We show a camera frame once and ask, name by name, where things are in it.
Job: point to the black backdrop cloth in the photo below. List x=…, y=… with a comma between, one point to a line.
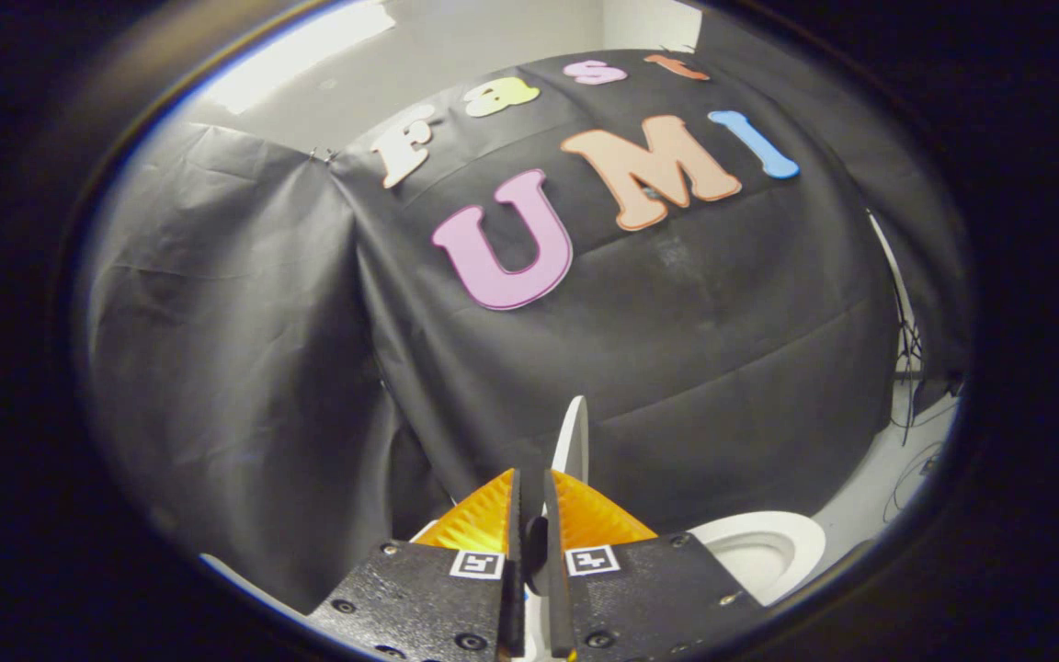
x=677, y=368

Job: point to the white toilet lid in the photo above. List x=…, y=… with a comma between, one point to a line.
x=574, y=441

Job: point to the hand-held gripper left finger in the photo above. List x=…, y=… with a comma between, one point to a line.
x=513, y=552

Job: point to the black tripod stand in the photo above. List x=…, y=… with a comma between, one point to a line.
x=905, y=313

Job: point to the white toilet bowl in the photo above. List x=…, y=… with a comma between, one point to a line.
x=768, y=552

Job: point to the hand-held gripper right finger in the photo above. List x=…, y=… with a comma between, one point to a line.
x=555, y=570

